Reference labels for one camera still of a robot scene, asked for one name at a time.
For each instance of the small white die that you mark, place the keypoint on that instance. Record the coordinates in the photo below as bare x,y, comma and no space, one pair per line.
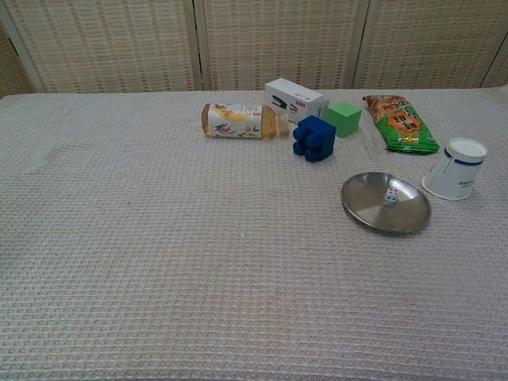
391,196

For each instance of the white paper cup blue print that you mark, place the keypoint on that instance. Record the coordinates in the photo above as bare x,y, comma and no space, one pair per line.
452,174

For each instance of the round steel plate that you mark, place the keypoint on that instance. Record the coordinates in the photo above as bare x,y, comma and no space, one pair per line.
365,202

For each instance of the yellow tea drink bottle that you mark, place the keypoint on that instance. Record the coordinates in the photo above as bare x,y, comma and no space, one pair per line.
238,121

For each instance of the blue studded building block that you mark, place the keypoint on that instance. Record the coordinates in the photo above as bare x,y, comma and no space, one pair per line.
315,137

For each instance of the white stapler box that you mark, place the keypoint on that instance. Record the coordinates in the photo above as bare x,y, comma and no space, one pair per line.
291,95

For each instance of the green cube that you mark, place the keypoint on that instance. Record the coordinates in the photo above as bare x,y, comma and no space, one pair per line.
343,119

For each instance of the beige waffle weave tablecloth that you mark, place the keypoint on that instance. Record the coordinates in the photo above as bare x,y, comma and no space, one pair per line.
158,258

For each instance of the woven bamboo screen panel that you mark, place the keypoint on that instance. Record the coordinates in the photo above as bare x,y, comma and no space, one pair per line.
119,39
12,71
278,39
436,39
501,75

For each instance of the green orange snack bag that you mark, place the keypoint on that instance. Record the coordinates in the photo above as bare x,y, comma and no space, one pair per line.
401,123

